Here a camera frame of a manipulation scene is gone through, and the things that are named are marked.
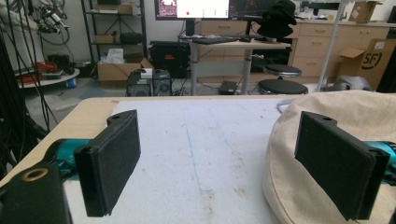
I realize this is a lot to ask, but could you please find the black cloth hat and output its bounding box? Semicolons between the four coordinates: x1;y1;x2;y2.
256;0;298;40

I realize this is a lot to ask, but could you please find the black metal shelf rack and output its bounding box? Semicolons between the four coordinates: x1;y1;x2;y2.
80;0;149;63

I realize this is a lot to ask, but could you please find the flat black box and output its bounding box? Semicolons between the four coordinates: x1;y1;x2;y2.
218;80;239;95

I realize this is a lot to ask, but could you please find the dark computer monitor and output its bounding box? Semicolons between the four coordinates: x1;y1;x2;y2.
229;0;281;21

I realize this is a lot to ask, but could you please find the light wooden desk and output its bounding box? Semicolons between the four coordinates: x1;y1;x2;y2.
178;33;292;96

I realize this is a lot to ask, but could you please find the black keyboard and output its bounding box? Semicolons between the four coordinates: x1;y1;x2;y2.
191;36;239;46

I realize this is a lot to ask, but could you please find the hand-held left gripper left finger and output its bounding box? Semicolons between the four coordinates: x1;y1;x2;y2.
74;109;141;217

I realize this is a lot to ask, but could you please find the black round stool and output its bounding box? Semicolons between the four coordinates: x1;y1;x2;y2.
262;63;304;79
257;78;309;95

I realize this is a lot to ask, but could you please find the small cardboard box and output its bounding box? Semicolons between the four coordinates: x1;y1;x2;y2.
348;0;383;23

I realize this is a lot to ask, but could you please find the white metal pole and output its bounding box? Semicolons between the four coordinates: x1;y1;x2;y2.
315;0;348;93

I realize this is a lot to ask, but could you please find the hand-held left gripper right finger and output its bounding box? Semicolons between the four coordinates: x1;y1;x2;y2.
294;111;390;221

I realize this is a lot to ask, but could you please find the lit computer monitor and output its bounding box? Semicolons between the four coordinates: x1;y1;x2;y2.
153;0;232;21

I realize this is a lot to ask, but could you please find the round white table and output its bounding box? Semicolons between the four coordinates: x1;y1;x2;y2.
14;68;80;90

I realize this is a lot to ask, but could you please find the white foam mat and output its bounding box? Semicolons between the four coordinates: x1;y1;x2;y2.
64;98;297;224

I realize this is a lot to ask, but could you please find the beige canvas cloth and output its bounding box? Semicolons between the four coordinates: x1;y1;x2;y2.
262;90;396;224

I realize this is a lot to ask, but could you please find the bundle of black cables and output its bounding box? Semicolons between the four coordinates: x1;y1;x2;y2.
0;0;60;180

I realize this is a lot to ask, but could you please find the small white box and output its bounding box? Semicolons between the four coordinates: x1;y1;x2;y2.
139;67;154;79

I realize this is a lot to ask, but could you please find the black computer tower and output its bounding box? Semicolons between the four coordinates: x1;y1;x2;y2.
125;70;154;97
151;69;173;97

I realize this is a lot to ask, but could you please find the wooden drawer cabinet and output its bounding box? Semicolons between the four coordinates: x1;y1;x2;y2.
195;19;396;84

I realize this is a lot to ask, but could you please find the printed cardboard box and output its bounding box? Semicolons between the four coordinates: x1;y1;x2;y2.
337;38;396;91

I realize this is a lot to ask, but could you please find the open cardboard box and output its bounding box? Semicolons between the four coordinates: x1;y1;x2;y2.
96;57;154;89

